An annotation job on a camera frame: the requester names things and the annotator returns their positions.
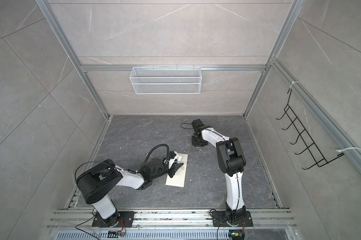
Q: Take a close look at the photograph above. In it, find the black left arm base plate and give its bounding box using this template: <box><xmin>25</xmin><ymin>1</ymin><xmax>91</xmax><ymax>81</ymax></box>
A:
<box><xmin>91</xmin><ymin>211</ymin><xmax>135</xmax><ymax>228</ymax></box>

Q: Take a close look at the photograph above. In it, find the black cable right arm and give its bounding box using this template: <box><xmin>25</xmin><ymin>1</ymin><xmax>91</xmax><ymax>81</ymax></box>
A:
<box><xmin>179</xmin><ymin>122</ymin><xmax>241</xmax><ymax>211</ymax></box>

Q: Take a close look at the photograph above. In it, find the aluminium frame back rail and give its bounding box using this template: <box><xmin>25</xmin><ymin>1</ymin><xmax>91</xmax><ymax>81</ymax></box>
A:
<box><xmin>80</xmin><ymin>64</ymin><xmax>266</xmax><ymax>72</ymax></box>

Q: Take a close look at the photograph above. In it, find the white paper envelope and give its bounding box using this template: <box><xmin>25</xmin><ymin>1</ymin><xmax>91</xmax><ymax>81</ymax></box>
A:
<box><xmin>165</xmin><ymin>154</ymin><xmax>188</xmax><ymax>188</ymax></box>

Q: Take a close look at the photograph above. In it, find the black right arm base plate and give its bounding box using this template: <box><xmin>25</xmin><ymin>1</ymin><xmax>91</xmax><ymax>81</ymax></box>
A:
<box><xmin>209</xmin><ymin>210</ymin><xmax>254</xmax><ymax>227</ymax></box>

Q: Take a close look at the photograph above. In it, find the grey slotted cable duct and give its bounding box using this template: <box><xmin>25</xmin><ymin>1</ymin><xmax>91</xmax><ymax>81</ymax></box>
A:
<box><xmin>55</xmin><ymin>230</ymin><xmax>230</xmax><ymax>240</ymax></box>

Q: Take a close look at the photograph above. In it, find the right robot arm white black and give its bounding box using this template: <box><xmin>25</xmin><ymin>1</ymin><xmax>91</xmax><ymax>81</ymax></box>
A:
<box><xmin>192</xmin><ymin>119</ymin><xmax>246</xmax><ymax>225</ymax></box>

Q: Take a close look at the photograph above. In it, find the aluminium frame post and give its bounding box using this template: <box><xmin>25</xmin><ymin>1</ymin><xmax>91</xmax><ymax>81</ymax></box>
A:
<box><xmin>35</xmin><ymin>0</ymin><xmax>109</xmax><ymax>120</ymax></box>
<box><xmin>243</xmin><ymin>0</ymin><xmax>305</xmax><ymax>121</ymax></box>

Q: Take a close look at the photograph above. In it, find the aluminium frame left post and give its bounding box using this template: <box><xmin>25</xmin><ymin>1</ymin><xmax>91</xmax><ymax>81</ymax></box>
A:
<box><xmin>35</xmin><ymin>0</ymin><xmax>109</xmax><ymax>120</ymax></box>

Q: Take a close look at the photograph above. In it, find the aluminium frame right post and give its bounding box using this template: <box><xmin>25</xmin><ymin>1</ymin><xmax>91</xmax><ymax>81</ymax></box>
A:
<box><xmin>243</xmin><ymin>0</ymin><xmax>305</xmax><ymax>121</ymax></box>

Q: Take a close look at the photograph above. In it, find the aluminium frame right rail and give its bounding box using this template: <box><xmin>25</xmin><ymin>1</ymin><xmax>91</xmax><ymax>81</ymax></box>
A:
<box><xmin>271</xmin><ymin>59</ymin><xmax>361</xmax><ymax>175</ymax></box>

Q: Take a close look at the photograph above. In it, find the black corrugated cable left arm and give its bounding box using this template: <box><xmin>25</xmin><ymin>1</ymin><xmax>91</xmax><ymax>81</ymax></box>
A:
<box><xmin>74</xmin><ymin>143</ymin><xmax>170</xmax><ymax>187</ymax></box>

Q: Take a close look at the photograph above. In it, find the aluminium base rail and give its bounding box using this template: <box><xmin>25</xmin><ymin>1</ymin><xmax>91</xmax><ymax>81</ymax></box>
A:
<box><xmin>46</xmin><ymin>209</ymin><xmax>297</xmax><ymax>230</ymax></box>

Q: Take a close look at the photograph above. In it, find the black wire hook rack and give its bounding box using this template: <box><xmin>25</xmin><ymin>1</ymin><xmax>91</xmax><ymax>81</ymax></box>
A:
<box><xmin>276</xmin><ymin>89</ymin><xmax>345</xmax><ymax>170</ymax></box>

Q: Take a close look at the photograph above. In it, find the white wire mesh basket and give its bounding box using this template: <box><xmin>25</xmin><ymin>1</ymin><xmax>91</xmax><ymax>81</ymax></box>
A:
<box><xmin>129</xmin><ymin>68</ymin><xmax>203</xmax><ymax>95</ymax></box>

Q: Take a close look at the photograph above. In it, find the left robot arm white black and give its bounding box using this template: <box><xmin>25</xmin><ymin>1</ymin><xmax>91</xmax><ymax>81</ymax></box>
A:
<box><xmin>75</xmin><ymin>153</ymin><xmax>184</xmax><ymax>220</ymax></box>

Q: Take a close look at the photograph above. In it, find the aluminium frame rail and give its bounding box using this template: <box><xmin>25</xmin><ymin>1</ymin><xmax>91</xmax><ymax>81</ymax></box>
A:
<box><xmin>271</xmin><ymin>59</ymin><xmax>361</xmax><ymax>175</ymax></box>
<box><xmin>80</xmin><ymin>64</ymin><xmax>266</xmax><ymax>72</ymax></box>

